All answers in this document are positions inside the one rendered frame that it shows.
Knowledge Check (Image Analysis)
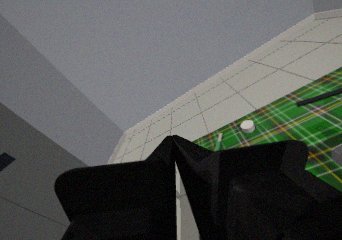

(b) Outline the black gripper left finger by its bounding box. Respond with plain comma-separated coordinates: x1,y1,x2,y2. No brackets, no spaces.
54,135,177,240

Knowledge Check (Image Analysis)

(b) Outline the grey cylinder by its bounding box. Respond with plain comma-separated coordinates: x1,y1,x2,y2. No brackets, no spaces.
240,120,255,134

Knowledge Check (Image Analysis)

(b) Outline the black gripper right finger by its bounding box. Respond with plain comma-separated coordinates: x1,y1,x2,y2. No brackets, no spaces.
172,135,309,240

